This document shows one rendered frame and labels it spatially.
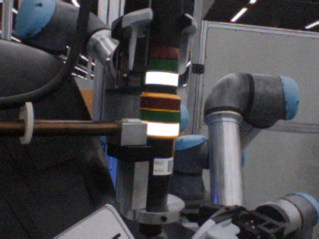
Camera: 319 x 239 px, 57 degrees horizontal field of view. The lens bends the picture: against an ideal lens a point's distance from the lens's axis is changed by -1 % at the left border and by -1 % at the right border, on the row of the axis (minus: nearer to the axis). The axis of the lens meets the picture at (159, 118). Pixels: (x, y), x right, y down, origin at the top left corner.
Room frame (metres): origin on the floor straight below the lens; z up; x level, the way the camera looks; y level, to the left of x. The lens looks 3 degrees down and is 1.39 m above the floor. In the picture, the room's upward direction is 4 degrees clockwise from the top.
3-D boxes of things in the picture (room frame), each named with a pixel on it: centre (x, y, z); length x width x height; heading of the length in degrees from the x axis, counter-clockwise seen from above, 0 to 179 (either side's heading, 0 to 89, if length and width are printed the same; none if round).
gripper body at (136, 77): (0.43, 0.03, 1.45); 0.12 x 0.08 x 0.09; 15
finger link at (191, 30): (0.34, -0.02, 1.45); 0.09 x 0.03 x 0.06; 24
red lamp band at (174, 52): (0.32, 0.00, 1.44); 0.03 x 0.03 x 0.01
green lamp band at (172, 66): (0.32, 0.00, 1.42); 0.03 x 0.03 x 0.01
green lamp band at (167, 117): (0.32, 0.00, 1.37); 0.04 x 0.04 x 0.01
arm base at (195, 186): (1.14, -0.12, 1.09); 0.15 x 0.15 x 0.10
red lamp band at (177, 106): (0.32, 0.00, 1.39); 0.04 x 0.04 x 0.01
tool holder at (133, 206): (0.31, 0.01, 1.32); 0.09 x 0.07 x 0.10; 130
